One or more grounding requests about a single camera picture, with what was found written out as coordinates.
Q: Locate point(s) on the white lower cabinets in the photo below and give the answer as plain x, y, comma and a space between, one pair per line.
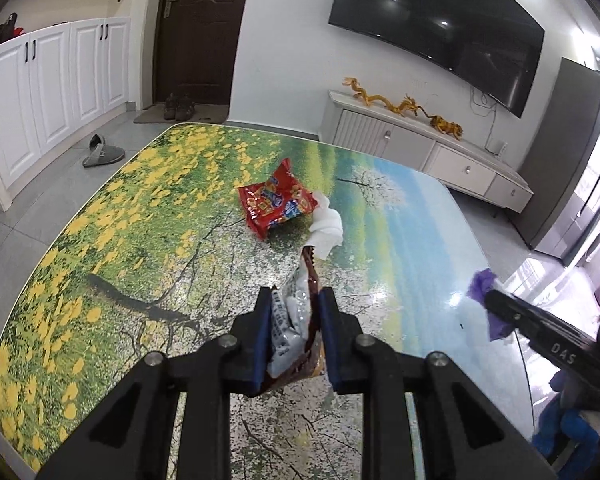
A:
57, 84

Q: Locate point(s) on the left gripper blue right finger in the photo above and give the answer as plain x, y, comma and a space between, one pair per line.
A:
332, 337

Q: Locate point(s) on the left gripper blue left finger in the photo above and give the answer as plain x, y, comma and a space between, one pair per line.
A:
259, 339

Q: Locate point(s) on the landscape print table mat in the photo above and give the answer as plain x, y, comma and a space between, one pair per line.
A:
162, 258

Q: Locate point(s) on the grey slipper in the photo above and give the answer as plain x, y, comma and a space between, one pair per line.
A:
101, 153

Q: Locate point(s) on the grey refrigerator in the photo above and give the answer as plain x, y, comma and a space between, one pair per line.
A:
562, 166

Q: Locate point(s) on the golden lion ornament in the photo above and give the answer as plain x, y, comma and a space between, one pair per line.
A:
443, 126

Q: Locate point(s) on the dark shoes pair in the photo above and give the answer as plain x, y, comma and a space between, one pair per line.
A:
178, 108

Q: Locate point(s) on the brown door mat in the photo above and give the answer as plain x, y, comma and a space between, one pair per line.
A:
203, 113

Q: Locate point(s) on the blue gloved right hand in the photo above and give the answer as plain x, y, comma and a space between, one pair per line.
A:
569, 426

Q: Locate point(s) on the black bag on shelf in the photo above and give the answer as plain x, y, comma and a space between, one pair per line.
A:
8, 28

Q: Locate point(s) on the red snack bag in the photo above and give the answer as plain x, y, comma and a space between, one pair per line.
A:
275, 201

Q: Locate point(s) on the white TV cabinet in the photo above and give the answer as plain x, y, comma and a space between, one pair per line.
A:
460, 165

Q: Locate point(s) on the dark brown door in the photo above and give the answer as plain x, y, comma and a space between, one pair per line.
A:
196, 48

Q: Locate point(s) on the brown chocolate wrapper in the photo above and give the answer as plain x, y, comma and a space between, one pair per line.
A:
297, 351

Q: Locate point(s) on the wall-mounted black television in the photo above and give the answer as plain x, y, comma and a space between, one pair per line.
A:
494, 45

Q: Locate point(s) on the white tissue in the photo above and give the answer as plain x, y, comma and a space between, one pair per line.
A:
326, 229

